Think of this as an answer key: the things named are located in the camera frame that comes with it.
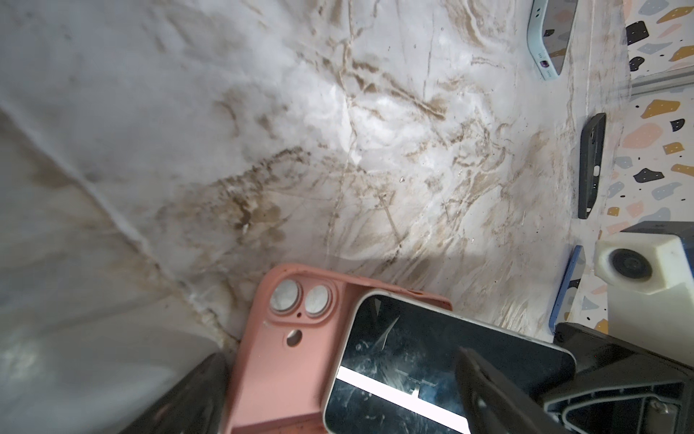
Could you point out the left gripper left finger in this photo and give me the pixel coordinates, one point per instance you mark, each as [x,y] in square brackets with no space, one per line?
[196,404]

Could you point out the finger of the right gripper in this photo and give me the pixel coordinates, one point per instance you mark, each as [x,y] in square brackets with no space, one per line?
[619,387]

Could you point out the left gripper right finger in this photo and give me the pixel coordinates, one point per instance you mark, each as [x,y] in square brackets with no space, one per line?
[493,404]

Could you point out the pink phone case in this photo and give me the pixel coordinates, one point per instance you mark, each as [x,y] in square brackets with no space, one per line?
[299,318]

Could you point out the silver edged phone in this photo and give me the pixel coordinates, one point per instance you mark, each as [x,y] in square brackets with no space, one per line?
[396,373]

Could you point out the light blue phone case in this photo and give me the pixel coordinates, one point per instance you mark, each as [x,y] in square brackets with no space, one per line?
[548,35]

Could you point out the blue edged phone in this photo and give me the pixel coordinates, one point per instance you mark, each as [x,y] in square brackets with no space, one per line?
[568,288]

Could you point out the black phone case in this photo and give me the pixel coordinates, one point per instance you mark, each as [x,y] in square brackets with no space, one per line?
[592,141]

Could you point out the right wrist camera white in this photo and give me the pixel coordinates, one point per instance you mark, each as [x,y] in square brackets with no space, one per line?
[648,270]

